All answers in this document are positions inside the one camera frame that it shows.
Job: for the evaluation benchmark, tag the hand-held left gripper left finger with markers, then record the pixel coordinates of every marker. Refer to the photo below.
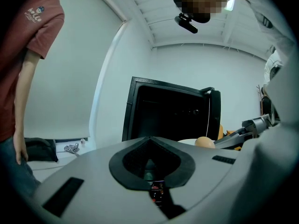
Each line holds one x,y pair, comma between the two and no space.
93,183

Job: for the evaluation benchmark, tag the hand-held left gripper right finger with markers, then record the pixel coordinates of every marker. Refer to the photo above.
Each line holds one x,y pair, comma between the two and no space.
205,176

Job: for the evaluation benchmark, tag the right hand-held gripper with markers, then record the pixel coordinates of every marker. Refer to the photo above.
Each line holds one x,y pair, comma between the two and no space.
257,123

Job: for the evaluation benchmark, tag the brown egg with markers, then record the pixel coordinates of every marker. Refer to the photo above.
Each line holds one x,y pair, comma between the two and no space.
205,142

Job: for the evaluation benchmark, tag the large white plate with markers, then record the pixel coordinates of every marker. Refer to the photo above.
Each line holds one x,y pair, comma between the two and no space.
187,142

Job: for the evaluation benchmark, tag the black mini fridge cabinet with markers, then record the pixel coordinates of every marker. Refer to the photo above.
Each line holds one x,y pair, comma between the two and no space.
163,106

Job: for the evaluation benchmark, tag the wooden coat rack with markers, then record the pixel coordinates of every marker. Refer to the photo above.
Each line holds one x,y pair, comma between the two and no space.
261,104

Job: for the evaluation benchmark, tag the small white bottle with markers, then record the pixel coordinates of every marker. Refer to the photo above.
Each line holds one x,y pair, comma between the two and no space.
83,141

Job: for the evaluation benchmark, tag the person's white shirt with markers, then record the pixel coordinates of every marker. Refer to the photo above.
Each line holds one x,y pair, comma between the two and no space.
268,171

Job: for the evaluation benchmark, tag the black bag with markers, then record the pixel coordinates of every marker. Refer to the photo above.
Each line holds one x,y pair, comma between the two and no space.
40,149

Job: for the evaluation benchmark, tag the white roller blind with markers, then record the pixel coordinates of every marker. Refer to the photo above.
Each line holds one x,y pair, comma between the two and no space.
70,78

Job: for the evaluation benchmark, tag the ceiling light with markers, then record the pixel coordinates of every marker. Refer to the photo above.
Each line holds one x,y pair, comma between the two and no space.
230,4

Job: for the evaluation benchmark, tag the person's head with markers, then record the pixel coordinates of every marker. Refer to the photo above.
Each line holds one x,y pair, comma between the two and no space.
201,6

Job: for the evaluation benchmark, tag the black head camera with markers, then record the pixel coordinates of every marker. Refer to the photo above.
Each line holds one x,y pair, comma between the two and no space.
187,24

